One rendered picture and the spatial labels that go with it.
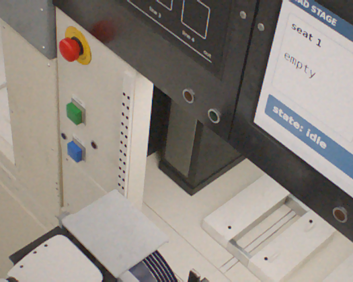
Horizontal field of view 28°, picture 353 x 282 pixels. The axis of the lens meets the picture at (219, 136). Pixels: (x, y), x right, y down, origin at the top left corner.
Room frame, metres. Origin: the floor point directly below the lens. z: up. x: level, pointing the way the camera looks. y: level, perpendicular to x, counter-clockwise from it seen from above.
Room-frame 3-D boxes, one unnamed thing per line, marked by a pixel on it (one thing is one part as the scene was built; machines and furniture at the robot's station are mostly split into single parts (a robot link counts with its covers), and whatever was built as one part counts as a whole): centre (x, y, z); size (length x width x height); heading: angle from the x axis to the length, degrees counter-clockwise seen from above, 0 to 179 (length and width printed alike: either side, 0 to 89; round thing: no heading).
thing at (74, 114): (0.88, 0.26, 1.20); 0.03 x 0.02 x 0.03; 54
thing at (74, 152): (0.88, 0.26, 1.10); 0.03 x 0.02 x 0.03; 54
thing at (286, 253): (0.95, -0.14, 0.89); 0.22 x 0.21 x 0.04; 144
